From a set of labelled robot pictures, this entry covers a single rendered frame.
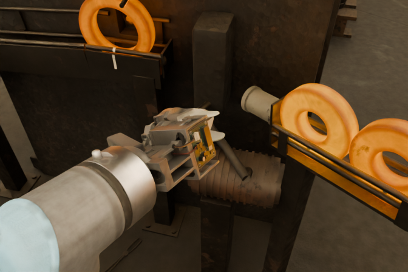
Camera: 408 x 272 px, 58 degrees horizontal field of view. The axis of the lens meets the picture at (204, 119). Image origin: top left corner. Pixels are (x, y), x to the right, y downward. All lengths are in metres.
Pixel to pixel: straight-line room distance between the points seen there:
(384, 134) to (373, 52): 1.86
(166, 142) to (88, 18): 0.52
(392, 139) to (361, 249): 0.85
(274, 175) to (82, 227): 0.57
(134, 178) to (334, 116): 0.39
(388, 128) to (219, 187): 0.41
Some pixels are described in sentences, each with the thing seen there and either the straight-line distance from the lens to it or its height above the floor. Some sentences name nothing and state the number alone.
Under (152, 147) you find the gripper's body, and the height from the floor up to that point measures 0.82.
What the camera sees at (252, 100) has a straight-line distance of 0.79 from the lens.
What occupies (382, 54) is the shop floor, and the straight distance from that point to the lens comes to 2.48.
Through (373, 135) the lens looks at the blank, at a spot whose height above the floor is 0.76.
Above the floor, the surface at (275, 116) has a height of 0.69.
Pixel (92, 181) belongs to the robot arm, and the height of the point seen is 0.89.
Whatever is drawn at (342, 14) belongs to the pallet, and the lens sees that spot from 2.52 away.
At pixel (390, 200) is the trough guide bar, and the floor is 0.68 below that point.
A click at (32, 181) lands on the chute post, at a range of 1.64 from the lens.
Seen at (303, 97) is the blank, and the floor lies 0.76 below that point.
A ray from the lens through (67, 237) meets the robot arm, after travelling 0.36.
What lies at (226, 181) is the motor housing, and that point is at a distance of 0.86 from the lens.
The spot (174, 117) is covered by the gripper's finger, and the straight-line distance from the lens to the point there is 0.53.
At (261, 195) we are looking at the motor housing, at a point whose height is 0.49.
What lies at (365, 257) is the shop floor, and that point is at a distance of 1.43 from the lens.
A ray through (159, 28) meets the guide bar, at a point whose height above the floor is 0.74.
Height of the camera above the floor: 1.17
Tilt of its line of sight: 42 degrees down
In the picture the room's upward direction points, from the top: straight up
